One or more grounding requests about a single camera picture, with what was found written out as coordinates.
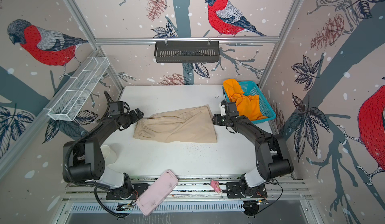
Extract beige drawstring shorts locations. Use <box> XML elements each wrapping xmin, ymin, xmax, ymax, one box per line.
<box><xmin>133</xmin><ymin>105</ymin><xmax>217</xmax><ymax>143</ymax></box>

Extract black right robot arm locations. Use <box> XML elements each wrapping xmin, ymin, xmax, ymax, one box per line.
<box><xmin>212</xmin><ymin>101</ymin><xmax>294</xmax><ymax>190</ymax></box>

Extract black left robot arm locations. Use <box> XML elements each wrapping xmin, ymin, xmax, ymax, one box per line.
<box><xmin>62</xmin><ymin>101</ymin><xmax>144</xmax><ymax>186</ymax></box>

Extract orange shorts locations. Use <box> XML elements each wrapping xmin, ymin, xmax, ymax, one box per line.
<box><xmin>223</xmin><ymin>79</ymin><xmax>267</xmax><ymax>121</ymax></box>

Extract white mug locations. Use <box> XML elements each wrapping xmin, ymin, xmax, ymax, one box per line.
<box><xmin>100</xmin><ymin>145</ymin><xmax>117</xmax><ymax>166</ymax></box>

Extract teal plastic basket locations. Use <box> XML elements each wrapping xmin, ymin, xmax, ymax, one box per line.
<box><xmin>223</xmin><ymin>81</ymin><xmax>276</xmax><ymax>124</ymax></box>

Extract small pink crumpled object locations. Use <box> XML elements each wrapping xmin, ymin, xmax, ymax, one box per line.
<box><xmin>210</xmin><ymin>180</ymin><xmax>222</xmax><ymax>193</ymax></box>

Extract pink flat case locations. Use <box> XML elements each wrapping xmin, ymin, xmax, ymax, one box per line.
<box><xmin>136</xmin><ymin>170</ymin><xmax>178</xmax><ymax>216</ymax></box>

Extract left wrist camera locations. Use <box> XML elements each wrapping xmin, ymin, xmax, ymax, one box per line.
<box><xmin>108</xmin><ymin>101</ymin><xmax>130</xmax><ymax>117</ymax></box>

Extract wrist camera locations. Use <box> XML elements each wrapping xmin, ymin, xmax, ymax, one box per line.
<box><xmin>220</xmin><ymin>100</ymin><xmax>235</xmax><ymax>116</ymax></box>
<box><xmin>108</xmin><ymin>101</ymin><xmax>130</xmax><ymax>117</ymax></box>

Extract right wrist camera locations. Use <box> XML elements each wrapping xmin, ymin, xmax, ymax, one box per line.
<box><xmin>220</xmin><ymin>100</ymin><xmax>235</xmax><ymax>116</ymax></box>

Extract white wire mesh shelf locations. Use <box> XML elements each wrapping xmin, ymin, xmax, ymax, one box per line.
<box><xmin>48</xmin><ymin>56</ymin><xmax>110</xmax><ymax>121</ymax></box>

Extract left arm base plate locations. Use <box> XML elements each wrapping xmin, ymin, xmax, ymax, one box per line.
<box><xmin>106</xmin><ymin>183</ymin><xmax>149</xmax><ymax>201</ymax></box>

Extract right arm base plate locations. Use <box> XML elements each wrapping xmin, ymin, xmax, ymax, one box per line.
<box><xmin>223</xmin><ymin>180</ymin><xmax>267</xmax><ymax>199</ymax></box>

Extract black hanging wire basket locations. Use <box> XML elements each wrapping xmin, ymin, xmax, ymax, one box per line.
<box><xmin>154</xmin><ymin>41</ymin><xmax>220</xmax><ymax>63</ymax></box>

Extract aluminium horizontal frame bar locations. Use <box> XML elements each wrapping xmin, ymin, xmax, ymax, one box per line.
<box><xmin>94</xmin><ymin>36</ymin><xmax>281</xmax><ymax>46</ymax></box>

